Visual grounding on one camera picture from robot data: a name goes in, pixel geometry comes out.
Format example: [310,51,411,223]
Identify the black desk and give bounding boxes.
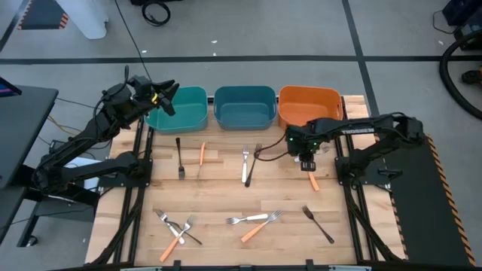
[0,84,101,248]

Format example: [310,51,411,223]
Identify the yellow cable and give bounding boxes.
[47,114,82,136]

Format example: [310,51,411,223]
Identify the white sheet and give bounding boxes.
[63,156,103,191]

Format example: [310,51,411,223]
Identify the orange plastic bin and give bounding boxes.
[277,84,344,131]

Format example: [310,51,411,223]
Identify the orange-handled fork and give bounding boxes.
[240,209,284,244]
[307,171,321,193]
[196,142,206,188]
[159,215,194,263]

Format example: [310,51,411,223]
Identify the coiled black cable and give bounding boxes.
[141,1,172,27]

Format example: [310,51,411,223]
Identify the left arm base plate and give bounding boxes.
[98,157,154,188]

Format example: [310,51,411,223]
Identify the small hazard-striped black ramp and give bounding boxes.
[17,0,71,31]

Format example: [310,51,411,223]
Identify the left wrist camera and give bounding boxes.
[130,75,152,93]

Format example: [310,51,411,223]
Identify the thick black hose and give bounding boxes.
[438,32,482,121]

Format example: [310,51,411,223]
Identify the black frame rails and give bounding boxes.
[334,96,406,264]
[90,112,155,266]

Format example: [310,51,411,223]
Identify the blue plastic bin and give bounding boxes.
[213,85,279,132]

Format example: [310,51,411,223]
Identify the black and orange tool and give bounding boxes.
[461,66,482,86]

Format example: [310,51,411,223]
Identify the green plastic bin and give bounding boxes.
[144,86,209,136]

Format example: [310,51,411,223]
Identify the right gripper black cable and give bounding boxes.
[255,132,293,163]

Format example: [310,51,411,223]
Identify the black metal fork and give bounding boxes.
[244,142,264,188]
[301,205,336,245]
[175,137,186,181]
[166,221,203,246]

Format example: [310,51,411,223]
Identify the white pillar base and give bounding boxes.
[56,0,110,41]

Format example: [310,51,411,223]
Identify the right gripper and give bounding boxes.
[285,126,329,172]

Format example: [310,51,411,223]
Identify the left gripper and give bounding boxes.
[130,78,181,117]

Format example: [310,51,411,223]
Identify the black right frame rails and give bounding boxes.
[334,96,406,264]

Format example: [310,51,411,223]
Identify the long thin black cable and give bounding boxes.
[114,0,152,81]

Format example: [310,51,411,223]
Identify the large hazard-striped black mat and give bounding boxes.
[376,133,477,268]

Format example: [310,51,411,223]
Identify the black equipment box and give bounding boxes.
[442,0,482,52]

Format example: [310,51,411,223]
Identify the black front frame bar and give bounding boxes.
[120,258,372,271]

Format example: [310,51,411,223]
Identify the monitor corner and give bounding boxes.
[0,76,23,98]

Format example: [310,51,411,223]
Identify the black left frame rails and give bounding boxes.
[90,112,155,266]

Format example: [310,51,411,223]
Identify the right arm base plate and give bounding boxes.
[334,156,392,186]

